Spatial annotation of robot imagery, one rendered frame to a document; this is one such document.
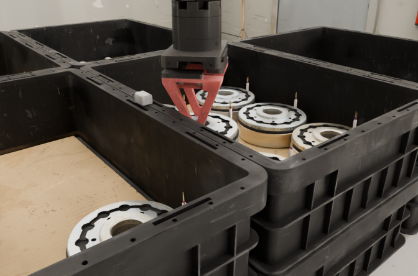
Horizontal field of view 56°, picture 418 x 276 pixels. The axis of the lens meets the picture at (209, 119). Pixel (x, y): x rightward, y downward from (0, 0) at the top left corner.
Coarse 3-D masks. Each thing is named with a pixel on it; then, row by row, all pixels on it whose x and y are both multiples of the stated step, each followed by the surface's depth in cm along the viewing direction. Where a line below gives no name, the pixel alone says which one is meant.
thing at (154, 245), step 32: (128, 96) 46; (224, 160) 32; (224, 192) 27; (256, 192) 28; (160, 224) 24; (192, 224) 25; (224, 224) 27; (96, 256) 21; (128, 256) 22; (160, 256) 24
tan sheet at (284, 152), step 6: (240, 138) 58; (246, 144) 57; (258, 150) 55; (264, 150) 55; (270, 150) 55; (276, 150) 55; (282, 150) 55; (288, 150) 55; (282, 156) 53; (288, 156) 53
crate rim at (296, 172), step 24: (240, 48) 71; (96, 72) 55; (336, 72) 56; (192, 120) 39; (384, 120) 39; (408, 120) 42; (240, 144) 34; (336, 144) 34; (360, 144) 36; (264, 168) 31; (288, 168) 30; (312, 168) 32; (336, 168) 35; (288, 192) 31
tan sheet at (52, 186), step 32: (0, 160) 52; (32, 160) 52; (64, 160) 52; (96, 160) 52; (0, 192) 45; (32, 192) 45; (64, 192) 45; (96, 192) 45; (128, 192) 45; (0, 224) 40; (32, 224) 40; (64, 224) 40; (0, 256) 35; (32, 256) 35; (64, 256) 35
